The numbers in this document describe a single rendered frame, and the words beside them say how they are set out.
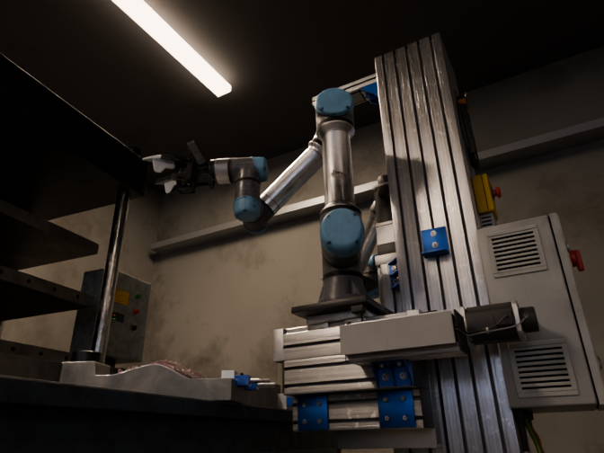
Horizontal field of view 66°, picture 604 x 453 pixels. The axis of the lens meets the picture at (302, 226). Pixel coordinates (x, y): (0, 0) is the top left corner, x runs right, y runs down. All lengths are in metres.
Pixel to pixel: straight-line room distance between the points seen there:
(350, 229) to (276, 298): 2.74
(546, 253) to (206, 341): 3.36
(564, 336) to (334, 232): 0.60
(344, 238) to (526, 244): 0.48
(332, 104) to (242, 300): 2.91
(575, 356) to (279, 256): 3.04
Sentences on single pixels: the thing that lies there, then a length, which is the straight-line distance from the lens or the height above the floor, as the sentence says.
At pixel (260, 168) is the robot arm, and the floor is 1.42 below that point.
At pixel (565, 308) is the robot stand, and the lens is 1.31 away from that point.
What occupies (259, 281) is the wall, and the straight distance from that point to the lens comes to 4.06.
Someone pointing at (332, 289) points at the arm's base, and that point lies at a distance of 1.31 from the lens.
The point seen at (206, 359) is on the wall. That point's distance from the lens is 4.24.
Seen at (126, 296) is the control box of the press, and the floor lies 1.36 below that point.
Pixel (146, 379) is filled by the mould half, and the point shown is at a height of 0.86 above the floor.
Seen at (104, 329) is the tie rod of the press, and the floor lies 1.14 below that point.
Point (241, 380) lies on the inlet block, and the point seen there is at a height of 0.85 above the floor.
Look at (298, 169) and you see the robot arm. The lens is 1.49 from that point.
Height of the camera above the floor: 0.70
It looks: 25 degrees up
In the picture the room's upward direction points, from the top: 1 degrees counter-clockwise
